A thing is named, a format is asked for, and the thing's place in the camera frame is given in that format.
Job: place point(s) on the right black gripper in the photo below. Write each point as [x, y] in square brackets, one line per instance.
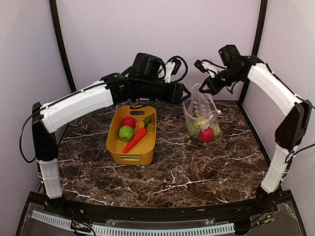
[214, 87]

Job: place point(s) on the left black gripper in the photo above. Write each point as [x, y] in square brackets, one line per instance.
[176, 96]

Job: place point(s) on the clear dotted zip bag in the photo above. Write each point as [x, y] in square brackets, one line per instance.
[201, 105]

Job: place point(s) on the green toy grapes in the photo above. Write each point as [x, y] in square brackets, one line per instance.
[194, 128]

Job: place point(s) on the red toy tomato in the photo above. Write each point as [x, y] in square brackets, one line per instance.
[206, 134]

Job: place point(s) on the red toy apple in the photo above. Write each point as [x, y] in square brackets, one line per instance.
[129, 121]

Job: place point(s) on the yellow plastic basket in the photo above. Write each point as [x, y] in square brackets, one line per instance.
[142, 153]

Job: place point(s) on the green toy apple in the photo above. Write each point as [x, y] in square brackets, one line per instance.
[126, 133]

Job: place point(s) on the yellow toy lemon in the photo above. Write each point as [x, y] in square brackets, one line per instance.
[202, 121]

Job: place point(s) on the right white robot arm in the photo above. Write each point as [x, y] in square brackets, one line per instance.
[288, 135]

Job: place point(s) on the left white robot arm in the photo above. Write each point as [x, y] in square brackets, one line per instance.
[110, 90]

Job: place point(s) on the orange toy carrot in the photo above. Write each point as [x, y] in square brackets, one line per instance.
[142, 132]

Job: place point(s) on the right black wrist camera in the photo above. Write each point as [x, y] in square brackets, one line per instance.
[228, 54]

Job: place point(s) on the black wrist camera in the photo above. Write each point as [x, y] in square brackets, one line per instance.
[228, 54]
[154, 69]

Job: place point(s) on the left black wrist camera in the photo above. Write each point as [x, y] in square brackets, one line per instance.
[154, 69]

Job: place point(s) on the black front rail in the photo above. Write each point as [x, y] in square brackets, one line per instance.
[99, 212]

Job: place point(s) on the white slotted cable duct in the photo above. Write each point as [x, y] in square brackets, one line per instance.
[138, 228]

